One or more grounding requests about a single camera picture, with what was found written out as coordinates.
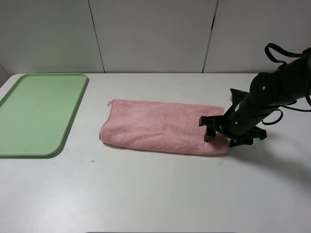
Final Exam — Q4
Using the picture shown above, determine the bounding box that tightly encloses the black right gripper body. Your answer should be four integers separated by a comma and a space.
220, 50, 311, 138

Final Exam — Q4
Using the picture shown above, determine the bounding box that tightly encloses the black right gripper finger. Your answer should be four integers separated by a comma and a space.
199, 116, 224, 142
229, 127, 267, 147

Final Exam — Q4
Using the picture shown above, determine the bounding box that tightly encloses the pink terry towel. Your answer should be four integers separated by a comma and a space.
99, 99, 229, 155

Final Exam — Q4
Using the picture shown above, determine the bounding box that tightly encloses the light green plastic tray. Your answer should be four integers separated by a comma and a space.
0, 73, 89, 159

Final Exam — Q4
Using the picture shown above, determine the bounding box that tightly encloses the black right camera cable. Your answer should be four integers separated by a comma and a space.
261, 94, 311, 126

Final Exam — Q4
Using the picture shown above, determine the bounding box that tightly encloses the black right wrist strap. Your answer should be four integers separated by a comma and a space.
264, 43, 304, 65

